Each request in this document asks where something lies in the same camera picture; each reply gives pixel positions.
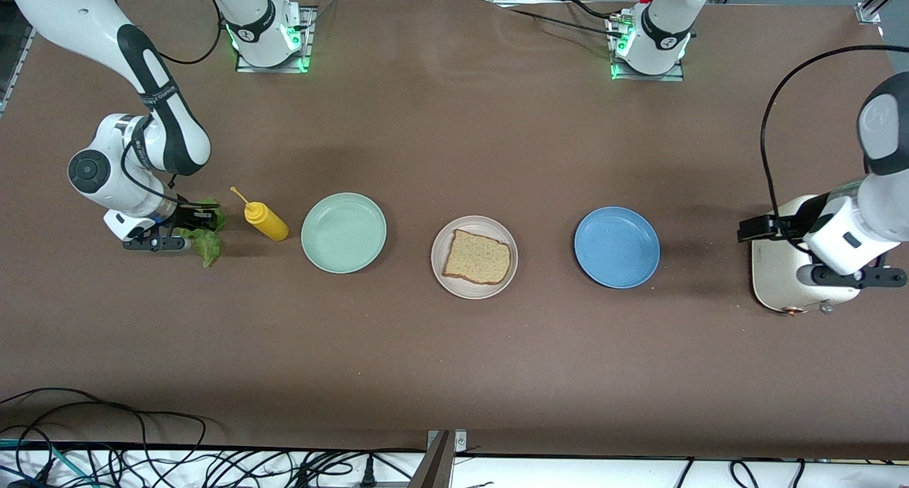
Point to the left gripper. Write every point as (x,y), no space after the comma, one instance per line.
(781,226)

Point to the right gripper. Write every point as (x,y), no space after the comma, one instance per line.
(186,217)

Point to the green lettuce leaf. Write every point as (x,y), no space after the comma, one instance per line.
(207,250)

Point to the brown bread slice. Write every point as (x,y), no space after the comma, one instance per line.
(477,257)

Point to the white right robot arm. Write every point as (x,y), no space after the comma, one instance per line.
(78,19)

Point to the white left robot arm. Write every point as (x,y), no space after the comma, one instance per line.
(664,26)

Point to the mint green plate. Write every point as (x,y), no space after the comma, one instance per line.
(344,232)

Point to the blue plate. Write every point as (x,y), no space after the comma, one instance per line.
(616,246)

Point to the beige plate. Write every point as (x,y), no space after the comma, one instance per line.
(469,292)

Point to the white toaster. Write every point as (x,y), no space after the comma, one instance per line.
(774,275)

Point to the yellow mustard squeeze bottle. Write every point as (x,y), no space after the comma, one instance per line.
(266,221)

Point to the black power plug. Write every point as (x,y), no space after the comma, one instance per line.
(368,474)

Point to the grey metal beam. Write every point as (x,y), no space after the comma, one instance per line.
(434,467)

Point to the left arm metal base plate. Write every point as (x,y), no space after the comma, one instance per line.
(650,77)

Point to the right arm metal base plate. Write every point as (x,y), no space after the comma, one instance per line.
(310,44)

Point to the aluminium frame post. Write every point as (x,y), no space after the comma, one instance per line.
(870,11)

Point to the metal corner bracket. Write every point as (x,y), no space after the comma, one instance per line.
(460,442)

